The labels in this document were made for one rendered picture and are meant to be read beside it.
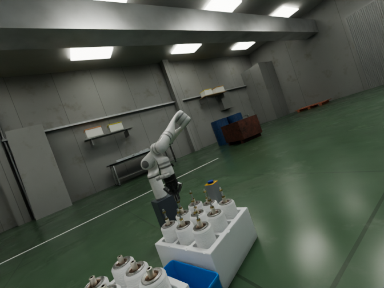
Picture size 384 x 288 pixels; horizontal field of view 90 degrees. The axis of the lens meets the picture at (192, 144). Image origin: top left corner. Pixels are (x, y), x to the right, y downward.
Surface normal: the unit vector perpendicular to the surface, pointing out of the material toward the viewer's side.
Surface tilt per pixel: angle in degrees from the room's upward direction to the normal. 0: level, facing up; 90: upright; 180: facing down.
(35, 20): 90
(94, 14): 90
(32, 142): 81
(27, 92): 90
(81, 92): 90
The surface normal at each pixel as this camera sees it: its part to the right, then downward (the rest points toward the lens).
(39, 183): 0.45, -0.31
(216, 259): 0.72, -0.24
